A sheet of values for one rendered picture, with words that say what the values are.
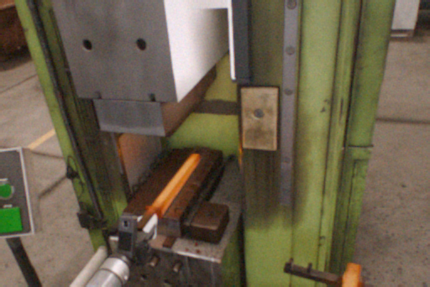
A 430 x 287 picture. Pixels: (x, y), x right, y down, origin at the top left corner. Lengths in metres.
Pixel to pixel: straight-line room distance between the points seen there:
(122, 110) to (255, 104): 0.35
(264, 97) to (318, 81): 0.13
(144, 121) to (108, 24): 0.25
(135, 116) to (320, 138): 0.48
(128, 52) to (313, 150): 0.54
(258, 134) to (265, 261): 0.49
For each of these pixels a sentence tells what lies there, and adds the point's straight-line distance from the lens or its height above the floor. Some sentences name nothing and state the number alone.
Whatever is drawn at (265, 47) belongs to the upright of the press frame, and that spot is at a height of 1.45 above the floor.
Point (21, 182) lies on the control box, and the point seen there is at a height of 1.11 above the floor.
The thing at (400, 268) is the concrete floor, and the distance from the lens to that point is 2.57.
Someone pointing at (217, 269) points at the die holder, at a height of 0.88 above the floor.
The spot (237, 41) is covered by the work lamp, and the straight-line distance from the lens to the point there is 1.03.
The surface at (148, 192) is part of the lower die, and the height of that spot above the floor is 0.98.
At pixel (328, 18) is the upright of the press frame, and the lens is 1.02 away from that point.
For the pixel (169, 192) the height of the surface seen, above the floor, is 1.02.
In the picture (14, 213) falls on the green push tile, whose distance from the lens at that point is 1.39.
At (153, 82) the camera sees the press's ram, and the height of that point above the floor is 1.42.
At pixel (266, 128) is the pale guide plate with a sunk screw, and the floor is 1.25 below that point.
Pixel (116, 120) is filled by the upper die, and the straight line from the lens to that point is 1.13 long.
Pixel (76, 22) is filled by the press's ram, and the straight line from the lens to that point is 1.08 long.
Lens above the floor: 1.75
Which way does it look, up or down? 34 degrees down
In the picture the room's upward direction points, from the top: 9 degrees counter-clockwise
